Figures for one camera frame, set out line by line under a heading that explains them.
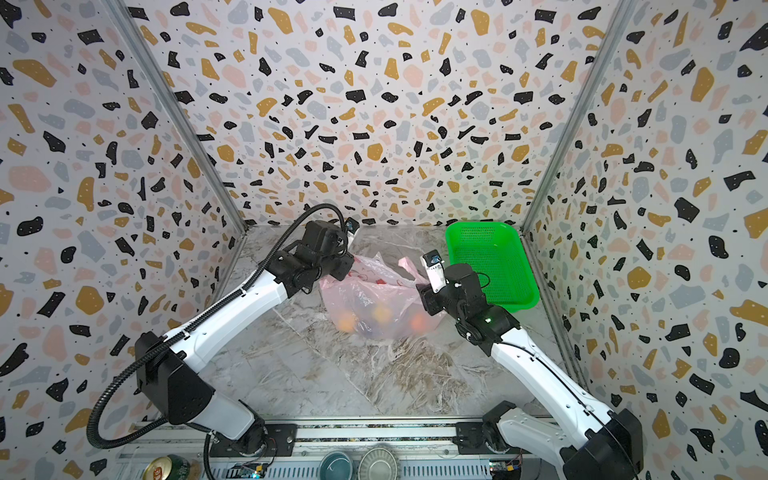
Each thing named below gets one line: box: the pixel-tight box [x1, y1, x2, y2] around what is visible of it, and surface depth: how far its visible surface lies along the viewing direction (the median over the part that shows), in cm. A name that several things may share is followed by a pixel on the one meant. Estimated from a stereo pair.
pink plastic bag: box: [319, 252, 445, 341], surface depth 86 cm
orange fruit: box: [338, 314, 355, 333], surface depth 91 cm
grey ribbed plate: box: [357, 447, 398, 480], surface depth 72 cm
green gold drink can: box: [142, 454, 191, 480], surface depth 63 cm
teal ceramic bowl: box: [318, 451, 353, 480], surface depth 71 cm
